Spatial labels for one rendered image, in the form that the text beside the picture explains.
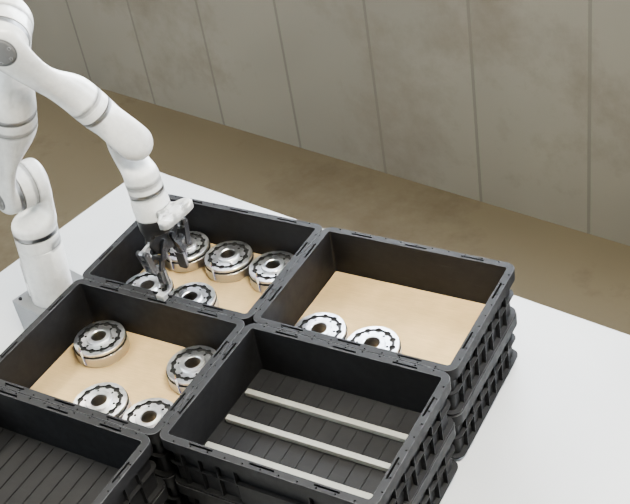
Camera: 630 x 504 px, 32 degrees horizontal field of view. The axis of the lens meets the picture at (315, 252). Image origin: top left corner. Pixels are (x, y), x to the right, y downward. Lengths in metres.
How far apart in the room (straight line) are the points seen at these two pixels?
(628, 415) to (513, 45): 1.59
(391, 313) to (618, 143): 1.45
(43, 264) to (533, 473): 1.06
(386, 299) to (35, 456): 0.71
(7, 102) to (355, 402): 0.81
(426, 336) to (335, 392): 0.21
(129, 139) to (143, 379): 0.45
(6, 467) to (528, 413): 0.94
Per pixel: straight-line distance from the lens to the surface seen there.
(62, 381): 2.13
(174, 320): 2.08
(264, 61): 4.09
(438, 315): 2.07
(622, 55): 3.22
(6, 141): 2.08
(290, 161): 4.12
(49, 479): 1.97
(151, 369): 2.09
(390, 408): 1.91
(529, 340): 2.20
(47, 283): 2.34
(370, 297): 2.13
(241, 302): 2.18
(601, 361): 2.16
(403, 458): 1.69
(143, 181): 2.09
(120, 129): 2.02
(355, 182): 3.95
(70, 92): 1.97
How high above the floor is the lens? 2.20
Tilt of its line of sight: 37 degrees down
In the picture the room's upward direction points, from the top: 11 degrees counter-clockwise
